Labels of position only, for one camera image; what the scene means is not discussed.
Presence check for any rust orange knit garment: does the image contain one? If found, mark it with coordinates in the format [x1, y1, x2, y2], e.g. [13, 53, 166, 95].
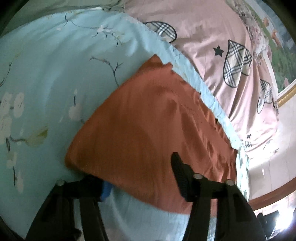
[65, 55, 237, 214]

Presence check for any green pillow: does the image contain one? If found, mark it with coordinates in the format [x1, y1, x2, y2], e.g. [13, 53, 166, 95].
[1, 0, 125, 36]

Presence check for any gold framed landscape painting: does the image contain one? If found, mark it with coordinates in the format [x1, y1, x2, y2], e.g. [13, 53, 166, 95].
[242, 0, 296, 108]

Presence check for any pink heart pattern duvet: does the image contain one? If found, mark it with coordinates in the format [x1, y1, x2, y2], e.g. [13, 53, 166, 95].
[125, 1, 278, 153]

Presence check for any light blue floral quilt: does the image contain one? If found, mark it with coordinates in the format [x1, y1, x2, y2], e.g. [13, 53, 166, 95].
[1, 9, 249, 237]

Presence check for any brown wooden baseboard trim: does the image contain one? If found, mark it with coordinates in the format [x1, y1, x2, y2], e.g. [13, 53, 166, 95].
[249, 178, 296, 211]

